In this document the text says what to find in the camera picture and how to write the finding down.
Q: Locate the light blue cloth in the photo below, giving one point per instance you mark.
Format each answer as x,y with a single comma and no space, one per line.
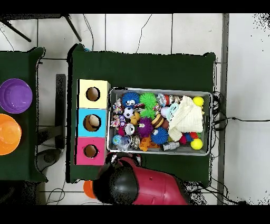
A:
172,111

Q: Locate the cream white waffle cloth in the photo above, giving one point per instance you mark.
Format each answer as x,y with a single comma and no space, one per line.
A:
185,118

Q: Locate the purple plastic bowl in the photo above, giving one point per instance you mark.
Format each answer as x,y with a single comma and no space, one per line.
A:
15,96

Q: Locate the orange plastic bowl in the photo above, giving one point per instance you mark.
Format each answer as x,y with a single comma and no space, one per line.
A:
8,135

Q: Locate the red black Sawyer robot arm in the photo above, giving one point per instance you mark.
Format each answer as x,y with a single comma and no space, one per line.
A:
151,186

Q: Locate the wooden box with three holes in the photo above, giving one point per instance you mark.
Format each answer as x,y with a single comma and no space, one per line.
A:
92,134

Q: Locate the small soccer ball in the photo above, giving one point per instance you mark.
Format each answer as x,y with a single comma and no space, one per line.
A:
128,112

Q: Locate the blue spiky ball with eyes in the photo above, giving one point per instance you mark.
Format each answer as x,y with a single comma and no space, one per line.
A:
159,136
130,99

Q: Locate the large green spiky ball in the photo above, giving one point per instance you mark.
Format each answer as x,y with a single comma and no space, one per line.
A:
148,99

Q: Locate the purple spiky ball with eyes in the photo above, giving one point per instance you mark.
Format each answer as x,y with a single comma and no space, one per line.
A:
145,127

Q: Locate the toy hamburger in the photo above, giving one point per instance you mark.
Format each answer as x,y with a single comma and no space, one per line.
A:
157,121

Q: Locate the yellow foam ball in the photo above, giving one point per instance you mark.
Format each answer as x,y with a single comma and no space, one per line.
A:
198,101
196,144

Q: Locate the black upright panel stand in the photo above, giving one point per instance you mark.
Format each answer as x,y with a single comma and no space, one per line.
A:
60,95

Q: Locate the orange plastic cup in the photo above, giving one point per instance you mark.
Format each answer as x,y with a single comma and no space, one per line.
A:
87,189

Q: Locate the black tripod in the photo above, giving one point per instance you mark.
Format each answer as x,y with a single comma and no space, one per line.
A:
72,28

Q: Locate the dark green side tablecloth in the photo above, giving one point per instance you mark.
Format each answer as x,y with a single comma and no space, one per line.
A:
19,63

